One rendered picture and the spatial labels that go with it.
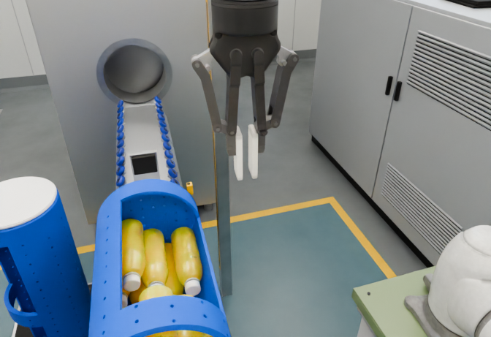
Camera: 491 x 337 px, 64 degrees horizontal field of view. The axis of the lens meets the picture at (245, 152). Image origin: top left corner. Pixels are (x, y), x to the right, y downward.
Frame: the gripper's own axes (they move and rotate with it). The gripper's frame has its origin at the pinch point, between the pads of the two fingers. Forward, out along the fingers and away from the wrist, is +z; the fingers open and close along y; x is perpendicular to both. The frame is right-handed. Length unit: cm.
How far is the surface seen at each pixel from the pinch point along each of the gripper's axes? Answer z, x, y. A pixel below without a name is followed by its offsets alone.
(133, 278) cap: 44, 22, -23
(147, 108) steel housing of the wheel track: 61, 161, -25
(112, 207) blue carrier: 36, 39, -27
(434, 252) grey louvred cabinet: 137, 97, 129
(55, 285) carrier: 84, 62, -58
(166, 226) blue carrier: 51, 47, -16
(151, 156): 48, 85, -20
